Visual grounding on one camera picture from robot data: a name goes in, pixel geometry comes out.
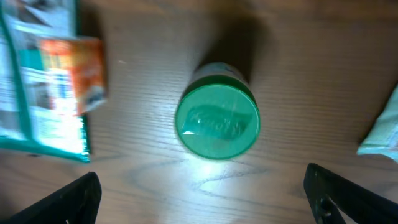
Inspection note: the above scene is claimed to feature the green lid jar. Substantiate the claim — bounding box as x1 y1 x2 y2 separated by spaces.
174 62 261 160

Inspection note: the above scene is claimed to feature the light teal wipes pack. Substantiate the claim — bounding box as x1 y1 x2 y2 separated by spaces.
357 86 398 162

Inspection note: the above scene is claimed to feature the small orange white carton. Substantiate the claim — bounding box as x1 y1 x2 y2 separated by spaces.
39 37 106 116

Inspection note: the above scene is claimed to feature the green white packet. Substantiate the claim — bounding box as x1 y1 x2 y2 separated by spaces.
1 1 90 162

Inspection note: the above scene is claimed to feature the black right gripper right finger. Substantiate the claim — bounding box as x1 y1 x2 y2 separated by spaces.
303 163 397 224

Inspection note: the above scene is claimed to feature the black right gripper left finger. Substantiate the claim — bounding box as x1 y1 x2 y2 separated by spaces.
1 172 102 224

